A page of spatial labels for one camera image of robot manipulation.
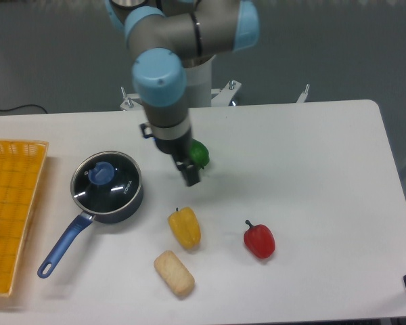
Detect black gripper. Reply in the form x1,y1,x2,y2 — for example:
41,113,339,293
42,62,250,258
139,123,200,187

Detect glass pot lid blue knob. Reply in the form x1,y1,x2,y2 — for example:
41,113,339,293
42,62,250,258
70,151,143,219

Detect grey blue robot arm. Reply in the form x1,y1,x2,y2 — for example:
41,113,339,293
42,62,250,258
105,1,260,186

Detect green bell pepper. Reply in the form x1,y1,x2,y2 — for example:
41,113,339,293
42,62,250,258
189,139,210,169

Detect yellow bell pepper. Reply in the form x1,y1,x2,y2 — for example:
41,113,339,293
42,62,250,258
168,207,201,250

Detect beige bread loaf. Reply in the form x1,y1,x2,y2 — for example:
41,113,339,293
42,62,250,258
154,251,195,297

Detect red bell pepper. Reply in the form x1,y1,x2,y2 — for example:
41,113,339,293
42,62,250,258
243,220,276,259

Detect yellow woven basket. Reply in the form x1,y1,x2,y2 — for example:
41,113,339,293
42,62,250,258
0,139,49,297

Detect dark pot with blue handle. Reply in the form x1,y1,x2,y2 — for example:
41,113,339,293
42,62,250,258
37,151,145,280

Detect white metal base frame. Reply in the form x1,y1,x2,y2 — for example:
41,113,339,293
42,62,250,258
119,79,311,112

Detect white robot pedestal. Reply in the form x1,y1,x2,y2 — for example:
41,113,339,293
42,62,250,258
183,56,214,108

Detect black cable on floor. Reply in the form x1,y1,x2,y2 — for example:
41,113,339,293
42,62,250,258
0,104,48,114

